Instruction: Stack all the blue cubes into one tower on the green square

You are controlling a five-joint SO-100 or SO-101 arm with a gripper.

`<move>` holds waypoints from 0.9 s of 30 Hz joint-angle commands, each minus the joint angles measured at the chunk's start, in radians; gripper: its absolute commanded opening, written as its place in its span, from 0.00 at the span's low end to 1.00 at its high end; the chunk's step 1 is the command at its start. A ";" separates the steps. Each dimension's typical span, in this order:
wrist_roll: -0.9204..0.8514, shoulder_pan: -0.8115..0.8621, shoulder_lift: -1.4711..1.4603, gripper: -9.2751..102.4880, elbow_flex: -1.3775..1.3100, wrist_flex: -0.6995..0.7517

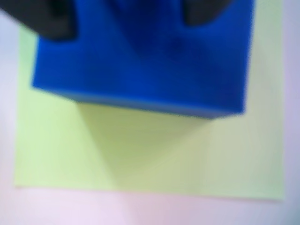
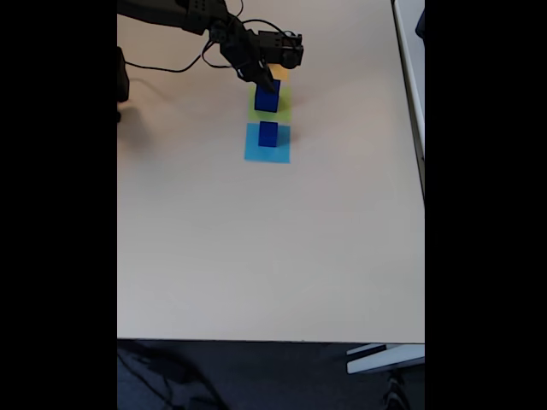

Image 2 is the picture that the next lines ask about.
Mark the large blue cube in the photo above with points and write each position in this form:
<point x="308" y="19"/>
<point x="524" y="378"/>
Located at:
<point x="265" y="102"/>

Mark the medium blue cube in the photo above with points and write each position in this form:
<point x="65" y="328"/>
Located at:
<point x="268" y="136"/>

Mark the orange paper square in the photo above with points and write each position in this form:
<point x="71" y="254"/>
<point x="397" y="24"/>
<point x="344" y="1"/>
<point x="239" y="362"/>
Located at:
<point x="282" y="73"/>

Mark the green paper square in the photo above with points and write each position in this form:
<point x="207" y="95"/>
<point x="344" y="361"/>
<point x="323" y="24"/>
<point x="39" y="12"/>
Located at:
<point x="285" y="109"/>

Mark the light blue paper square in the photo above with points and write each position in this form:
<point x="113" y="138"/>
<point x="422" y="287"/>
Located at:
<point x="254" y="154"/>

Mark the white neighbouring desk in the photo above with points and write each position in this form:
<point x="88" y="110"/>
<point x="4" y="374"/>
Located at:
<point x="412" y="64"/>

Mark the dark blue object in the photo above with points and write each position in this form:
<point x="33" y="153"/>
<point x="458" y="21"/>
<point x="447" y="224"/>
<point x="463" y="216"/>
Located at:
<point x="421" y="23"/>

